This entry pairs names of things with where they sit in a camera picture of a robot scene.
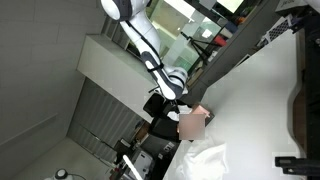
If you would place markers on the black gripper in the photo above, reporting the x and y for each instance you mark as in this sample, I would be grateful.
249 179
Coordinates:
168 106

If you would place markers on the white tissue sheet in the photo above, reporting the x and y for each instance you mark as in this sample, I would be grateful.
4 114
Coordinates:
173 116

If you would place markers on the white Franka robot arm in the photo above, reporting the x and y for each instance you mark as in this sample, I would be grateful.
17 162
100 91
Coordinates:
146 36

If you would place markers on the pink tissue box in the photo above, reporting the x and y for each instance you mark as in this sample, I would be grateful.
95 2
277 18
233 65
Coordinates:
201 110

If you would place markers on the brown cardboard box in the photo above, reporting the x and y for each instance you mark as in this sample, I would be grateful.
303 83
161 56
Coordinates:
196 74

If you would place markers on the crumpled white tissue pile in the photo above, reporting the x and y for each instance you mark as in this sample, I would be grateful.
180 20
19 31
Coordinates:
206 162

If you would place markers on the white perforated box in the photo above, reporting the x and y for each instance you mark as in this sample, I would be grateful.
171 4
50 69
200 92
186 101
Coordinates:
278 29

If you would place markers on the grey box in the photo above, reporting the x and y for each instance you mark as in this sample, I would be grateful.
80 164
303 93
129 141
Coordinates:
290 6

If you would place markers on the black office chair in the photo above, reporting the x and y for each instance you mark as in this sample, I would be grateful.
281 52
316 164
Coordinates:
161 128

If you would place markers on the white grey machine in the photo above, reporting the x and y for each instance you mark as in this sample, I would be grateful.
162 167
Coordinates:
144 163

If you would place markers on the white light bar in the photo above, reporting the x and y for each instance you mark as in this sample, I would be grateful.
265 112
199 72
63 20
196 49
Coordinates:
132 167

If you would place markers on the grey corrugated shutter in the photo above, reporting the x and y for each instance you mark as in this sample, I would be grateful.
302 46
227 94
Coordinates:
100 123

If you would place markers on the green tinted window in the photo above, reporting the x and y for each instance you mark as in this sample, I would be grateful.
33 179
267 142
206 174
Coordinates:
180 33

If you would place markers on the red container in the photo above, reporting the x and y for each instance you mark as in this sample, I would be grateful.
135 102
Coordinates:
220 40

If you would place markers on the bright ceiling light panel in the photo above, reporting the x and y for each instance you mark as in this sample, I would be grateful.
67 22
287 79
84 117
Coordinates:
230 4

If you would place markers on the brown wooden board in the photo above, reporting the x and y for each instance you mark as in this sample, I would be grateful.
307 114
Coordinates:
299 110

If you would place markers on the black flat device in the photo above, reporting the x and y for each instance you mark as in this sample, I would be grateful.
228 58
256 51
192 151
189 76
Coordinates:
296 165

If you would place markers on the black camera tripod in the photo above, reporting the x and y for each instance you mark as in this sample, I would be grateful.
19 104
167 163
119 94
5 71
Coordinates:
199 50

